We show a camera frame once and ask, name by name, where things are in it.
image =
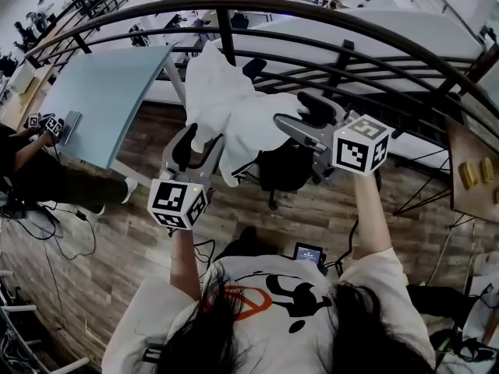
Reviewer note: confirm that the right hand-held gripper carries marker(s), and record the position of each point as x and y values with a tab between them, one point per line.
358	146

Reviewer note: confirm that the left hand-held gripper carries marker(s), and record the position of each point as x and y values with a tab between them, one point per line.
175	205

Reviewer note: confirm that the black office chair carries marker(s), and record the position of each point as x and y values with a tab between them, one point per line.
284	170

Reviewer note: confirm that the white garment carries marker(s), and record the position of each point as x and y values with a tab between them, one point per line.
234	103

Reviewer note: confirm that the person's right forearm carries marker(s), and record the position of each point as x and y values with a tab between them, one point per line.
372	216

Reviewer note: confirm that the person's left forearm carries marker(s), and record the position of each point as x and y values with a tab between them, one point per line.
185	263

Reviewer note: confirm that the person's black trousers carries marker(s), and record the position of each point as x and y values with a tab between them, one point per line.
249	244

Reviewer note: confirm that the pale blue table white legs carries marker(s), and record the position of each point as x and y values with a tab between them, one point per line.
105	92

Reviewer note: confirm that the black metal railing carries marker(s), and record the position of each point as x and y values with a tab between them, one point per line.
226	33

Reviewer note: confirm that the grey laptop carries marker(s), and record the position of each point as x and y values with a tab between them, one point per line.
72	127

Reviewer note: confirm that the small black screen device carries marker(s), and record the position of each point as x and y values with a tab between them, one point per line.
308	253

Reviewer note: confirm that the dark wooden table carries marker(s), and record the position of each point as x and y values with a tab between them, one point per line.
458	146

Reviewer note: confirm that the yellow block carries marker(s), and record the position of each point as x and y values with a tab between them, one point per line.
468	175
487	170

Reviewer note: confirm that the light wooden desk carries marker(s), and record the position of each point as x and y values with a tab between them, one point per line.
23	99

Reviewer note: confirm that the person's white printed t-shirt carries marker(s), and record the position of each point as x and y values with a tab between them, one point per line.
280	345

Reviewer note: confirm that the white metal rack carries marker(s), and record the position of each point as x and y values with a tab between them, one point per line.
23	341

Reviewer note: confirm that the brown wooden railing post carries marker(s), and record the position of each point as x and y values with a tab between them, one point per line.
483	62

